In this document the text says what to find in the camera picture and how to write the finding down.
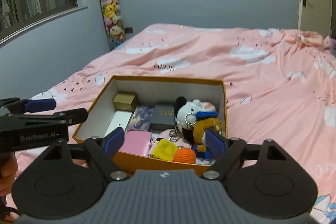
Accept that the panda plush keychain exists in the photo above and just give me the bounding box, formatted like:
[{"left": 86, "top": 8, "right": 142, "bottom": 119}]
[{"left": 168, "top": 96, "right": 218, "bottom": 143}]

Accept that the orange cardboard storage box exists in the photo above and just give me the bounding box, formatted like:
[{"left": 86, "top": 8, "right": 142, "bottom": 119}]
[{"left": 73, "top": 76, "right": 227, "bottom": 174}]

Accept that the black gift box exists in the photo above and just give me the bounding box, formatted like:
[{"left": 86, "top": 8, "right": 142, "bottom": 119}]
[{"left": 150, "top": 104, "right": 175, "bottom": 131}]

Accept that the pink rectangular case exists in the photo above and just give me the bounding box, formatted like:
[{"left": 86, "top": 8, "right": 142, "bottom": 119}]
[{"left": 119, "top": 130, "right": 151, "bottom": 156}]

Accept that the illustrated purple card box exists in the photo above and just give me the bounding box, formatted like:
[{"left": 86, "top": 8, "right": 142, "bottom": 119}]
[{"left": 127, "top": 105, "right": 154, "bottom": 131}]

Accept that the yellow tape measure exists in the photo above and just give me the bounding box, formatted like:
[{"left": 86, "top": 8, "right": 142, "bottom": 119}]
[{"left": 151, "top": 139, "right": 178, "bottom": 161}]

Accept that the gold small box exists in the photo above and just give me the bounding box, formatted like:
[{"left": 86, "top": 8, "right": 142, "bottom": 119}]
[{"left": 112, "top": 92, "right": 139, "bottom": 112}]

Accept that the white glasses case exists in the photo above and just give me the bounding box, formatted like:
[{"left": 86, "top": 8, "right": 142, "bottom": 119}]
[{"left": 104, "top": 110, "right": 133, "bottom": 137}]

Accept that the orange crochet ball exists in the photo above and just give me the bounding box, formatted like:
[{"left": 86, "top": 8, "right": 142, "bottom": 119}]
[{"left": 173, "top": 147, "right": 196, "bottom": 164}]

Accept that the red panda sailor plush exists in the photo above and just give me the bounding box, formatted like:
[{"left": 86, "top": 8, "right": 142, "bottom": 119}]
[{"left": 179, "top": 110, "right": 222, "bottom": 161}]

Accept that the plush toy hanging organizer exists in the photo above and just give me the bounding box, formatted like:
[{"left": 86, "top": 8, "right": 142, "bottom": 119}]
[{"left": 100, "top": 0, "right": 126, "bottom": 51}]

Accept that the person left hand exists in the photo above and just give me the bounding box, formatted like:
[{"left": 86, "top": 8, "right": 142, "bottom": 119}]
[{"left": 0, "top": 153, "right": 18, "bottom": 197}]

